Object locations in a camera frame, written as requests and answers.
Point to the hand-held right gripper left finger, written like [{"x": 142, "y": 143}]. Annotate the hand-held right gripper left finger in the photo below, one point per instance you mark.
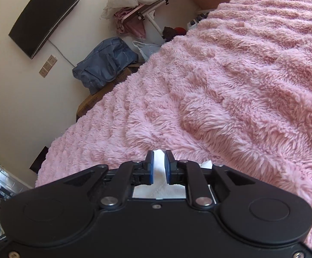
[{"x": 151, "y": 168}]

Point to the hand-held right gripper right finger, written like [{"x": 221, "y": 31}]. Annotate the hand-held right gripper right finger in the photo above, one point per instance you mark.
[{"x": 168, "y": 168}]

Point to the pink clothes pile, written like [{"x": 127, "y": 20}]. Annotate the pink clothes pile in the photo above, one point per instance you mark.
[{"x": 134, "y": 25}]

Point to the pink fluffy blanket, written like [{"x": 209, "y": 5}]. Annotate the pink fluffy blanket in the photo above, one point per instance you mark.
[{"x": 239, "y": 86}]

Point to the black flat panel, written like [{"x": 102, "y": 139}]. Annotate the black flat panel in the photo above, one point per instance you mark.
[{"x": 39, "y": 160}]

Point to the blue fabric bag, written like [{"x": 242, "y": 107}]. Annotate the blue fabric bag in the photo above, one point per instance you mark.
[{"x": 105, "y": 61}]

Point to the white plastic bag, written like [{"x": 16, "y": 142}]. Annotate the white plastic bag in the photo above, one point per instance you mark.
[{"x": 149, "y": 51}]

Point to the dark brown fuzzy item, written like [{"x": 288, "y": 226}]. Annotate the dark brown fuzzy item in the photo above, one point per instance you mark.
[{"x": 169, "y": 33}]

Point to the red round item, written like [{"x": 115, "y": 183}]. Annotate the red round item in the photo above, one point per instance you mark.
[{"x": 180, "y": 30}]

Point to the white door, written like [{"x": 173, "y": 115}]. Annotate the white door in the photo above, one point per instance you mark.
[{"x": 8, "y": 178}]

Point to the white grey shoes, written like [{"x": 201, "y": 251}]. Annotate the white grey shoes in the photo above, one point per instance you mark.
[{"x": 197, "y": 21}]

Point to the white folding table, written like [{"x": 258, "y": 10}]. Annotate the white folding table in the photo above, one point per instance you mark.
[{"x": 150, "y": 6}]

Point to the black wall television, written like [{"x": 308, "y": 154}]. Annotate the black wall television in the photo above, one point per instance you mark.
[{"x": 43, "y": 18}]

